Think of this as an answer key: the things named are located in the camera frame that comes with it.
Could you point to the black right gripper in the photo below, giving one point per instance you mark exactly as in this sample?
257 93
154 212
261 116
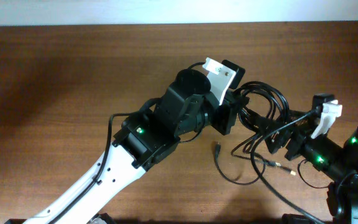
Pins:
299 137

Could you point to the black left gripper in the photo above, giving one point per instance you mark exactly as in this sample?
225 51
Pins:
228 109

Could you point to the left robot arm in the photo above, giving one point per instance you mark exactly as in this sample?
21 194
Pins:
191 102

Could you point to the black arm base clamp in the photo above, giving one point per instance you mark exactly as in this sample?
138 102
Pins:
295 219

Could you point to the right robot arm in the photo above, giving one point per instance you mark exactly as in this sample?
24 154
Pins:
340 164

